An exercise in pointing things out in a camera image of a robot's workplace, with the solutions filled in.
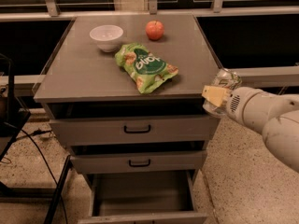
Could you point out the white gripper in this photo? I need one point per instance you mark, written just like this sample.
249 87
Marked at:
242 104

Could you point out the silver 7up can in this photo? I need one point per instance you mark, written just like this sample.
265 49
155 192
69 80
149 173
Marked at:
226 79

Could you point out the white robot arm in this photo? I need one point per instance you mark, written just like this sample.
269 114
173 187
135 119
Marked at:
274 117

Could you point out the grey middle drawer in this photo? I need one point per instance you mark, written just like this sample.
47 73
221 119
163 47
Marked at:
139 162

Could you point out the grey drawer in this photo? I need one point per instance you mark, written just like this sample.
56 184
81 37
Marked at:
139 162
164 197
86 132

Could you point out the grey drawer cabinet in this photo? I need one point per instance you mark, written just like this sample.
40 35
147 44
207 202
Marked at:
83 82

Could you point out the grey top drawer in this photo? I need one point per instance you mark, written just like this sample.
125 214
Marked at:
86 132

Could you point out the grey bottom drawer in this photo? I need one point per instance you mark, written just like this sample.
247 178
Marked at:
164 197

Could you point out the green snack bag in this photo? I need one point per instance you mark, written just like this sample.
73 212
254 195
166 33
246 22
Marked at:
148 71

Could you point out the metal window railing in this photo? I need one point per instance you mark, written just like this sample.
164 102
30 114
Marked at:
260 77

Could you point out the red apple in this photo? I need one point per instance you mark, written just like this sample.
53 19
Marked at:
154 30

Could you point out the white ceramic bowl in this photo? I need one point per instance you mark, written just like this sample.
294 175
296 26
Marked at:
107 38

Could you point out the black stand frame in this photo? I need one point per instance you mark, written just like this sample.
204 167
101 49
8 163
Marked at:
12 120

